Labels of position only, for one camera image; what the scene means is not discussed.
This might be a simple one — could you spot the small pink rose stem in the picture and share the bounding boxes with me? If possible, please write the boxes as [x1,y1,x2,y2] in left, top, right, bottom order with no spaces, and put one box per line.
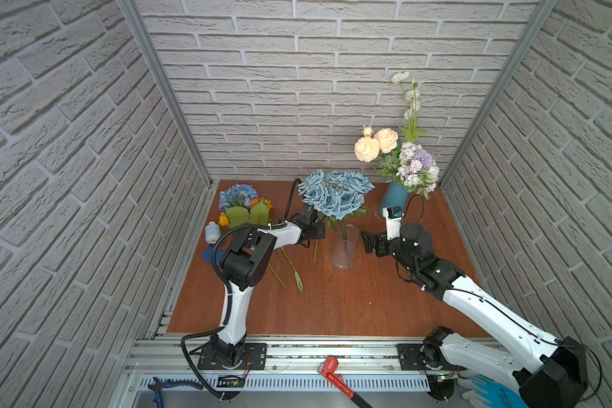
[313,240,320,264]

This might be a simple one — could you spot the clear ribbed glass vase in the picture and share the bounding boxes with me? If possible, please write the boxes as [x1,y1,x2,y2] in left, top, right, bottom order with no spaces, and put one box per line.
[331,224,360,270]

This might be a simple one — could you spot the dusty blue hydrangea flower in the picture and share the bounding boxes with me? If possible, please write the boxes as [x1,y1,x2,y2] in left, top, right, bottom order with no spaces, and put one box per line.
[297,169,375,239]

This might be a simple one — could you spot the blue ceramic vase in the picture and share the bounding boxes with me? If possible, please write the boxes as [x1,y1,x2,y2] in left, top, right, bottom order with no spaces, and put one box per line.
[379,183,409,216]

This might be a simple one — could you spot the pink white hydrangea bouquet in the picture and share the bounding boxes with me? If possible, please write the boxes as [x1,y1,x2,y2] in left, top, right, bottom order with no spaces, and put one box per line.
[377,142,440,199]

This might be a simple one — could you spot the peach rose flower stem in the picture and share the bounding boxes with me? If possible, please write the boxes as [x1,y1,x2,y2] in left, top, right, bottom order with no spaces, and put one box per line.
[354,126,399,163]

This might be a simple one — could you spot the white poppy flower stem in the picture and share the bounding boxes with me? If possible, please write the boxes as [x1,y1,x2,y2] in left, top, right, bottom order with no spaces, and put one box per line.
[390,71,424,143]

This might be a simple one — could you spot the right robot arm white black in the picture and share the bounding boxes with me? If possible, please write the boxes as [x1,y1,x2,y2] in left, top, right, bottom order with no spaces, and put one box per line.
[361,224,589,407]

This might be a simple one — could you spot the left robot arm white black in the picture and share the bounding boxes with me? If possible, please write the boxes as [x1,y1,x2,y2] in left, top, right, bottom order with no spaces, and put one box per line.
[180,205,324,401]

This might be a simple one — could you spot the orange small flower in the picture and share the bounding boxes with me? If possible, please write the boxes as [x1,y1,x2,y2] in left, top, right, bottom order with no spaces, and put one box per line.
[218,212,230,227]

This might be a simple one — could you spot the white tape roll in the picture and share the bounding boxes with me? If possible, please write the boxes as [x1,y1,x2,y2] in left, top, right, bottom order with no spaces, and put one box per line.
[204,221,222,245]

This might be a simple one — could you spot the red pipe wrench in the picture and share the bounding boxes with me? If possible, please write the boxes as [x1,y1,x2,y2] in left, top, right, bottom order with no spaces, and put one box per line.
[320,356,372,408]

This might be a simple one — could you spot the blue work glove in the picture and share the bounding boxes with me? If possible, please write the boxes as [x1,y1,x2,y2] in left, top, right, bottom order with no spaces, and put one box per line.
[469,376,528,408]

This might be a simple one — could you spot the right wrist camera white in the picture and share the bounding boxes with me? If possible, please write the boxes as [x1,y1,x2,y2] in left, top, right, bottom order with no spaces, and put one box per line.
[382,206,403,241]

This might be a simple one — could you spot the aluminium mounting rail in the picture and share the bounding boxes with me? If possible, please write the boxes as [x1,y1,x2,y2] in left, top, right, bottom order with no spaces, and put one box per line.
[124,333,547,394]

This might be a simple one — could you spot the blue handled pliers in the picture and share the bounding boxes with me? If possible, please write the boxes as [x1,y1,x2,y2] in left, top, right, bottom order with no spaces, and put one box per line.
[147,377,203,408]

